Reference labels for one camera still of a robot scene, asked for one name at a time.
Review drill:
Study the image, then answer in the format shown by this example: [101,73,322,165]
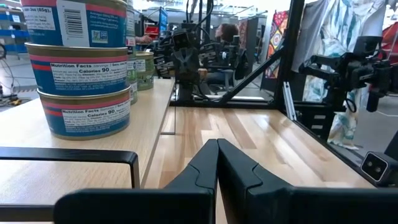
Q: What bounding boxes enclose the wooden shelf black frame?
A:
[0,77,177,222]

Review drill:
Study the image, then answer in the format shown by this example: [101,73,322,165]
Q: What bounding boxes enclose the red storage bin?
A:
[144,25,160,40]

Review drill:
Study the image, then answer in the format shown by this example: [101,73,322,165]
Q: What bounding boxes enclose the blue lit screen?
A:
[158,6,170,34]

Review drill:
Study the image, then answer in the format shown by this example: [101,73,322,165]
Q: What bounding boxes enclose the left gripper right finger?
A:
[217,138,398,224]

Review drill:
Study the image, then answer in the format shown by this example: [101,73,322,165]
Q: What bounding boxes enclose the red fabric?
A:
[381,21,398,65]

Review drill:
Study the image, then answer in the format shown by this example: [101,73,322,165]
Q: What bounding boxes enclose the blue storage bins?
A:
[0,7,31,54]

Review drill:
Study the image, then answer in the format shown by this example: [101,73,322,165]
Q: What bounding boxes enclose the tangled floor cables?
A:
[0,43,23,108]

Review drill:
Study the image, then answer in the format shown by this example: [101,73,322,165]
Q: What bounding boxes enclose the black background robot equipment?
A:
[198,35,250,80]

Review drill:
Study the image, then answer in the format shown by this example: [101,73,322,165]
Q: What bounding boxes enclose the gold top can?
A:
[135,50,155,74]
[136,71,155,91]

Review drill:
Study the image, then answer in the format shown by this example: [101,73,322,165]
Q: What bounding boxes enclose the colourful patterned cloth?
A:
[265,10,290,80]

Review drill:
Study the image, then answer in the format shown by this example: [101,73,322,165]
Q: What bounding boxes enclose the silver aluminium bar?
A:
[282,81,297,121]

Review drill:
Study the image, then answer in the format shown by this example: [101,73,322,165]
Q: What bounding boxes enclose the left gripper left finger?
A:
[52,138,219,224]

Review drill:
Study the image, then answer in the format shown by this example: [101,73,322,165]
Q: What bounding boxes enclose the pink blue label can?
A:
[36,86,132,141]
[20,0,128,49]
[24,42,129,97]

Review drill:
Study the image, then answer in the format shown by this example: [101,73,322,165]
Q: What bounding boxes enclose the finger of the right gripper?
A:
[172,49,188,85]
[186,48,201,85]

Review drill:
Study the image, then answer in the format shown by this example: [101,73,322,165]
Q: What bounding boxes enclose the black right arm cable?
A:
[192,0,216,35]

